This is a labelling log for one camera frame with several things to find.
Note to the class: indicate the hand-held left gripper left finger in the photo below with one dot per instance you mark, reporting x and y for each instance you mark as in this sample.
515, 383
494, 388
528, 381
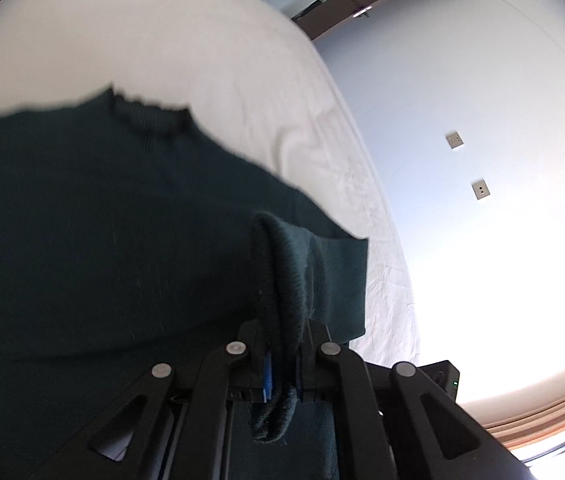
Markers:
266, 377

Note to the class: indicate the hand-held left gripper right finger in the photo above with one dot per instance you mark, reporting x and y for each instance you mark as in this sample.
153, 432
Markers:
298, 380

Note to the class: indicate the dark green knit sweater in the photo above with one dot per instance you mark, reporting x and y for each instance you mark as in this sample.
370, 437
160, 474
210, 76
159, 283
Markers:
87, 235

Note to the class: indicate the white bed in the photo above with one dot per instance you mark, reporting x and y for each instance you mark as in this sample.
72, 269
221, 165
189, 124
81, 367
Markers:
137, 50

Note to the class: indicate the wooden window frame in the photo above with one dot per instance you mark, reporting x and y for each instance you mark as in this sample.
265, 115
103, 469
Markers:
537, 425

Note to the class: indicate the beige wall socket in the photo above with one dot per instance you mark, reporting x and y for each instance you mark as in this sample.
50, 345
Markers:
454, 140
481, 190

